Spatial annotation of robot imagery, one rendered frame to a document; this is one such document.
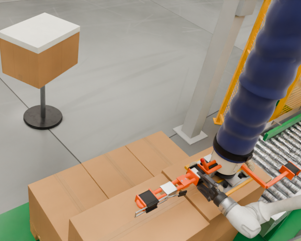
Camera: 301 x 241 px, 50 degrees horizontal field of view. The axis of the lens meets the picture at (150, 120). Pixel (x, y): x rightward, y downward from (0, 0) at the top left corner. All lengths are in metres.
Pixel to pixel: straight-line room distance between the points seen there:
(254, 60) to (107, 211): 1.01
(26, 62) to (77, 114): 1.03
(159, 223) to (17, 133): 2.14
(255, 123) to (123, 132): 2.12
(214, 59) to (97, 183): 1.64
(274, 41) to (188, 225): 0.98
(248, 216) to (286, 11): 0.92
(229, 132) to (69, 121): 2.23
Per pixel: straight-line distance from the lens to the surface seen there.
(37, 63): 2.87
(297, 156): 3.23
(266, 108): 1.66
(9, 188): 3.02
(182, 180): 1.72
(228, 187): 1.96
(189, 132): 3.67
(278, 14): 1.48
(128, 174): 2.41
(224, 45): 3.11
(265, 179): 2.17
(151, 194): 1.59
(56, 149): 3.31
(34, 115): 3.66
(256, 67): 1.55
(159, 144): 2.70
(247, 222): 1.65
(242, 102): 1.66
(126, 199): 1.76
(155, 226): 1.70
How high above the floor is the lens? 2.34
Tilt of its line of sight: 38 degrees down
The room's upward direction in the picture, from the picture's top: 14 degrees clockwise
